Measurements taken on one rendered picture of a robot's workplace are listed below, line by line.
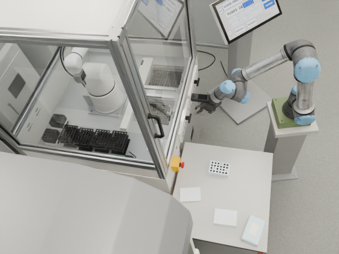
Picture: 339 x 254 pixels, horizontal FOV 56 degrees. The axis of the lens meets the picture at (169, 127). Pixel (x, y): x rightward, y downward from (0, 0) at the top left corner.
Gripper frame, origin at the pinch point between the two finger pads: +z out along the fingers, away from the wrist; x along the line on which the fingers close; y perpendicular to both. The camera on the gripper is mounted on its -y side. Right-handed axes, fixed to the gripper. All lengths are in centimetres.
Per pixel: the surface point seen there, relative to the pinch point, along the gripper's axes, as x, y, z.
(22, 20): -36, -96, -53
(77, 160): -47, -54, 32
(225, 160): -20.4, 31.4, 6.3
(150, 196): -83, -35, -61
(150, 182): -48, -9, 21
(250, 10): 90, 18, -21
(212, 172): -31.8, 23.8, 7.1
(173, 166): -36.7, -1.3, 10.3
